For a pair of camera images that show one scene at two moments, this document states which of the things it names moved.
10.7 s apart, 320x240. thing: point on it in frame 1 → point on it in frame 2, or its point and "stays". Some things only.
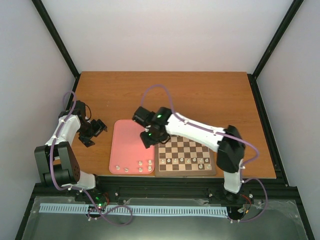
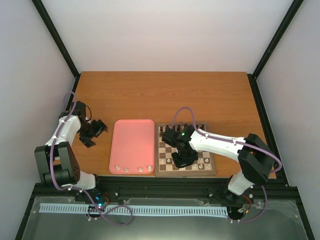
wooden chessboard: x=179 y=156 stays
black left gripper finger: x=101 y=123 stays
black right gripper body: x=153 y=139 → x=184 y=158
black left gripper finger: x=105 y=128 stays
